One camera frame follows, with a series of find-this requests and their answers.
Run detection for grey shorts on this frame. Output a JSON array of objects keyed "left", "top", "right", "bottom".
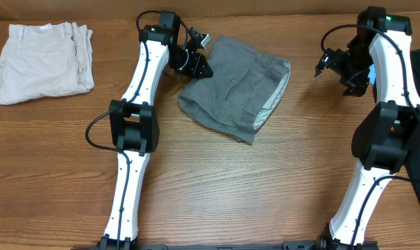
[{"left": 178, "top": 35, "right": 291, "bottom": 144}]

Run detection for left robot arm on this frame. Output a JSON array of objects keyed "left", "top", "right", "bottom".
[{"left": 96, "top": 10, "right": 213, "bottom": 249}]

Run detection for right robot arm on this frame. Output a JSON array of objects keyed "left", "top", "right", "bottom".
[{"left": 312, "top": 6, "right": 420, "bottom": 249}]

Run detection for light blue cloth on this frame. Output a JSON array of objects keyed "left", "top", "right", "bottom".
[{"left": 368, "top": 65, "right": 376, "bottom": 85}]

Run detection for folded white shorts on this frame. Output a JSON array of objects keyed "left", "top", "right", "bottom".
[{"left": 0, "top": 22, "right": 94, "bottom": 106}]

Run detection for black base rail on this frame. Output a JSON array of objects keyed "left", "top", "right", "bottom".
[{"left": 135, "top": 241, "right": 316, "bottom": 250}]

